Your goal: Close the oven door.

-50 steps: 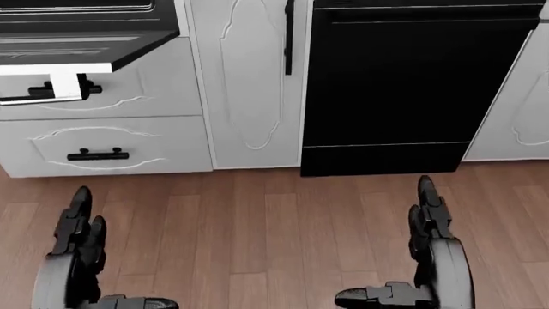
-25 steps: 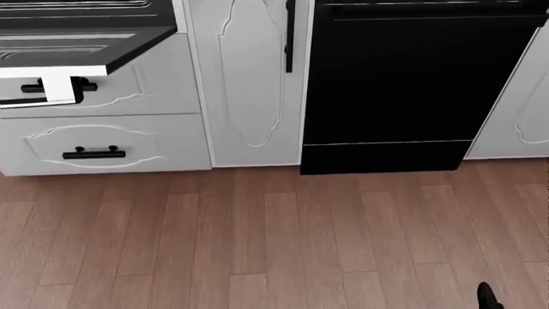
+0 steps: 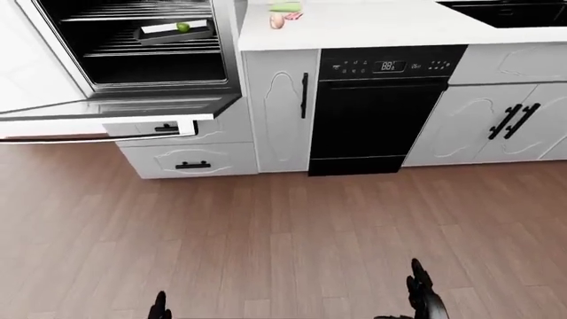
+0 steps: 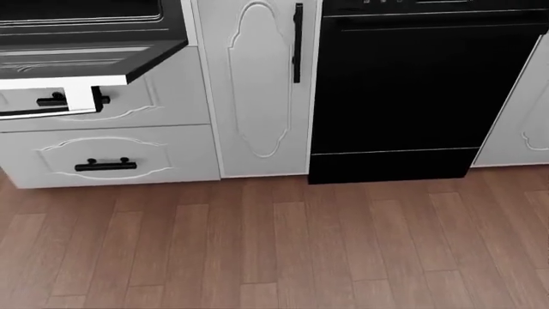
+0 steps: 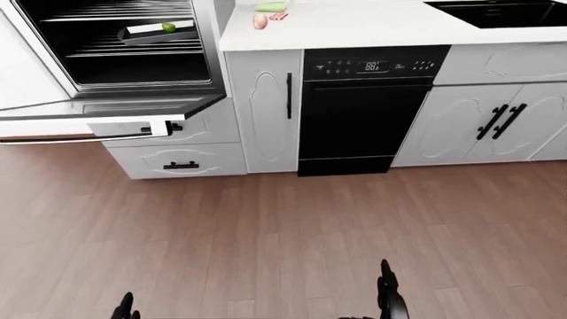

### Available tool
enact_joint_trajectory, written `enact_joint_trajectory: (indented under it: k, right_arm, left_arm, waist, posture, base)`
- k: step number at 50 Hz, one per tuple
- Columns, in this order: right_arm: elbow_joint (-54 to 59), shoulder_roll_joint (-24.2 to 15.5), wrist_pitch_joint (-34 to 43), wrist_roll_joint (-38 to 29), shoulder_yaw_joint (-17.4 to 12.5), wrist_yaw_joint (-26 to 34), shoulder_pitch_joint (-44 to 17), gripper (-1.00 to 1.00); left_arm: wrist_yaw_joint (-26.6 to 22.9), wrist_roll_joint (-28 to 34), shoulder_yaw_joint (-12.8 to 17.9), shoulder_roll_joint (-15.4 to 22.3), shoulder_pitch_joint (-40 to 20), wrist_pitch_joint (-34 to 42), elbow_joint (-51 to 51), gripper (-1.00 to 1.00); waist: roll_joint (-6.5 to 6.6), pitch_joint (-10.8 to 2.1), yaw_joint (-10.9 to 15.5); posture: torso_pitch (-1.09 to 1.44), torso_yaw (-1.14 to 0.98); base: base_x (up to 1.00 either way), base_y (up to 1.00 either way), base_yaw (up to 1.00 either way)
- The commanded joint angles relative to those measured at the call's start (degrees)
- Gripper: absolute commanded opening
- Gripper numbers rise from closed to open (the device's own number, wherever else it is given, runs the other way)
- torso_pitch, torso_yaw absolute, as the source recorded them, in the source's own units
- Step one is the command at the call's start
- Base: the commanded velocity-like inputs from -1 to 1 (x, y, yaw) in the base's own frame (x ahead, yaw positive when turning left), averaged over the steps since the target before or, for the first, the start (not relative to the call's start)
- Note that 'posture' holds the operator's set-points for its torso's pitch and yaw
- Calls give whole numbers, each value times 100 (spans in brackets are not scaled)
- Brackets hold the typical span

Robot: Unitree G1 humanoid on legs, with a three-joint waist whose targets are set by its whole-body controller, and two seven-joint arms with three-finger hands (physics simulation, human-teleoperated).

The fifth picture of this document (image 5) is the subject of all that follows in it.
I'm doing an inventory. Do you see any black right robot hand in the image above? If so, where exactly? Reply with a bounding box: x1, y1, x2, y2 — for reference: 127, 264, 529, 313
377, 259, 409, 319

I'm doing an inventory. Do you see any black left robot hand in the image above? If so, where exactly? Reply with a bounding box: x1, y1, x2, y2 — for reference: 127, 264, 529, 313
110, 292, 141, 319

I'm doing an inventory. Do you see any silver oven door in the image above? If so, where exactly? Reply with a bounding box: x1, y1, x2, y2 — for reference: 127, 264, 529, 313
0, 93, 228, 144

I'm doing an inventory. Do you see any narrow white cabinet door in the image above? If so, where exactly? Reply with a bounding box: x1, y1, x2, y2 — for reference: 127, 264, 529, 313
224, 48, 305, 175

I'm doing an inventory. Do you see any built-in silver oven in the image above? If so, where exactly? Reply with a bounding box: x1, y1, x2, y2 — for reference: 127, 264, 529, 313
0, 0, 234, 101

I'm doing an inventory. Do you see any black dishwasher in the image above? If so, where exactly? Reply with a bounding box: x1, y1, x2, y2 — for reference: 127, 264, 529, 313
297, 43, 453, 178

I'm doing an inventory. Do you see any white false drawer front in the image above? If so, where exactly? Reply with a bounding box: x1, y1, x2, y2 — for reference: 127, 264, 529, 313
431, 42, 567, 87

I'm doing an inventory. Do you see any black baking tray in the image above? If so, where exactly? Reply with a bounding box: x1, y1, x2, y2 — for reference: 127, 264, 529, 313
118, 19, 197, 47

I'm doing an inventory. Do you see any black sink basin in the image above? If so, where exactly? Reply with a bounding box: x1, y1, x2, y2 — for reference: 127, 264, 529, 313
423, 0, 567, 30

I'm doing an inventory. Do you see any green vegetable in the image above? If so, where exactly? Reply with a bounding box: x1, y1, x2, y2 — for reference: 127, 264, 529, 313
253, 0, 295, 13

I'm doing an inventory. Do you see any white drawer with black handle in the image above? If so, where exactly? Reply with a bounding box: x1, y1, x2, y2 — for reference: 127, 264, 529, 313
86, 97, 243, 148
102, 142, 248, 181

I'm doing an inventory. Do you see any long black vertical handle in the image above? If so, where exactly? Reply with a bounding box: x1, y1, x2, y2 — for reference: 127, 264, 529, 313
285, 72, 293, 121

